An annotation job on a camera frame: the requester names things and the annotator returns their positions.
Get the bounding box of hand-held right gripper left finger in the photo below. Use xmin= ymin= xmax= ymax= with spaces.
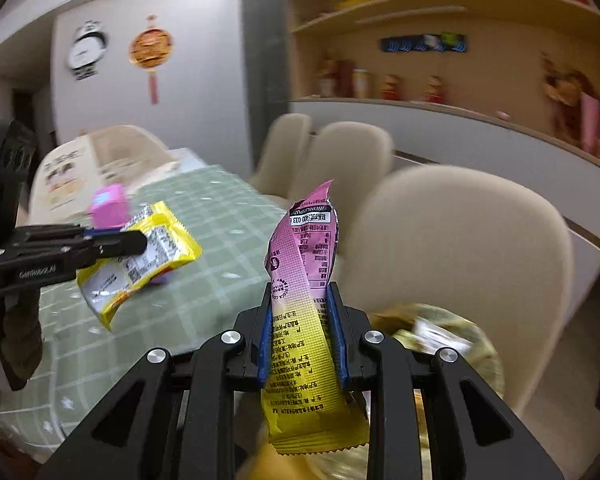
xmin=37 ymin=282 xmax=273 ymax=480

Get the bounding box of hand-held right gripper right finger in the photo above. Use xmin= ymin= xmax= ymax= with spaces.
xmin=327 ymin=282 xmax=566 ymax=480

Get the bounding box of pink yellow snack packet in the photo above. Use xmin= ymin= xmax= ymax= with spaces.
xmin=260 ymin=179 xmax=371 ymax=456

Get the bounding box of pink toy box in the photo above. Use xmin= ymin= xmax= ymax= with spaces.
xmin=90 ymin=184 xmax=131 ymax=231

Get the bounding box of white mesh food cover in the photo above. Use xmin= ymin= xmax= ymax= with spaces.
xmin=87 ymin=125 xmax=181 ymax=186

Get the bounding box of green checked tablecloth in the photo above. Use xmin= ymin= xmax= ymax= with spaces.
xmin=0 ymin=165 xmax=293 ymax=466

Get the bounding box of beige dining chair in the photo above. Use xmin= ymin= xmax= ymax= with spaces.
xmin=287 ymin=121 xmax=395 ymax=221
xmin=330 ymin=165 xmax=573 ymax=413
xmin=247 ymin=112 xmax=313 ymax=196

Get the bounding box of red hanging knot ornament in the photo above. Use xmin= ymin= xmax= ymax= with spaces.
xmin=129 ymin=15 xmax=175 ymax=106

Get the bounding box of beige shelf cabinet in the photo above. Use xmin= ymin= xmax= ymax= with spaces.
xmin=280 ymin=0 xmax=600 ymax=311

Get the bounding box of white lidded cup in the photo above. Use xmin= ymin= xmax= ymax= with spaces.
xmin=351 ymin=68 xmax=370 ymax=99

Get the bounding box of tall red robed figurine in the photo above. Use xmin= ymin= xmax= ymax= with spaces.
xmin=317 ymin=57 xmax=353 ymax=98

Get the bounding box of large brown doll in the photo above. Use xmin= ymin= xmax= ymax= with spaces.
xmin=542 ymin=52 xmax=600 ymax=146

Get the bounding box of panda wall clock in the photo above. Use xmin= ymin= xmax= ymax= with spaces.
xmin=67 ymin=19 xmax=108 ymax=81

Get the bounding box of black wall hook strip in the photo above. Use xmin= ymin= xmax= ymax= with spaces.
xmin=378 ymin=32 xmax=467 ymax=54

